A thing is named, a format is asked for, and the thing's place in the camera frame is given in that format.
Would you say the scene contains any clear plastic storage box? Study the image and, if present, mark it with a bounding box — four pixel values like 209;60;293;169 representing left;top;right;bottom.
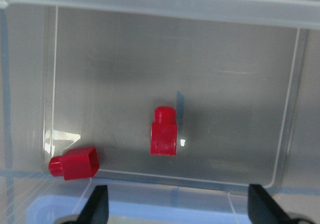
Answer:
0;0;320;224

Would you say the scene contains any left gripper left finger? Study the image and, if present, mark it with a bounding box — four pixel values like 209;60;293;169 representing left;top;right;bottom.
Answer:
75;185;109;224

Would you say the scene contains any blue plastic tray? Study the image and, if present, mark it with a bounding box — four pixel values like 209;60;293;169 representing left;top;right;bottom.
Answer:
25;195;250;223

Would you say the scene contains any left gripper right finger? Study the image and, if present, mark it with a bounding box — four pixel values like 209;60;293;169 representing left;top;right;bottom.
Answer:
248;184;295;224

